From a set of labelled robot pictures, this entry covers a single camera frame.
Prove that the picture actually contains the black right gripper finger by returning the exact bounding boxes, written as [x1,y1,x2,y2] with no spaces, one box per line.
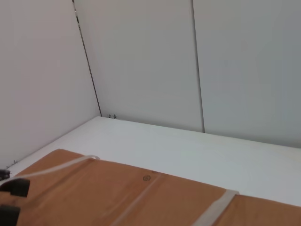
[0,205,21,226]
[0,178,31,198]

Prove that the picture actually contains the white plastic strapping band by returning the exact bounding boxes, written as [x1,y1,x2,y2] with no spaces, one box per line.
[14,154,102,180]
[190,189,240,226]

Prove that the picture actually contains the brown cardboard box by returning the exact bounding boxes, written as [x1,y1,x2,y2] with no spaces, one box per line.
[13,148,301,226]

